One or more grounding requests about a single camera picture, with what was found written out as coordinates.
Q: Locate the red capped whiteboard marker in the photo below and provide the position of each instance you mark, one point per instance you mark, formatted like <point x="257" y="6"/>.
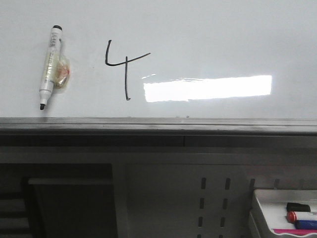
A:
<point x="293" y="216"/>

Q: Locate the blue capped whiteboard marker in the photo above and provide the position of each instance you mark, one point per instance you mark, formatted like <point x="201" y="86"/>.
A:
<point x="306" y="224"/>

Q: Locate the grey perforated metal panel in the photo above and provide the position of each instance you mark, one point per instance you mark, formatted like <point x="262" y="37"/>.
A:
<point x="201" y="192"/>

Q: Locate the white plastic marker tray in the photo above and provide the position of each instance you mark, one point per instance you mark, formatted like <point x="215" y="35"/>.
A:
<point x="268" y="211"/>

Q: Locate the white whiteboard with aluminium frame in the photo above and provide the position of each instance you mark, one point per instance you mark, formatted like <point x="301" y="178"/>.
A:
<point x="218" y="66"/>

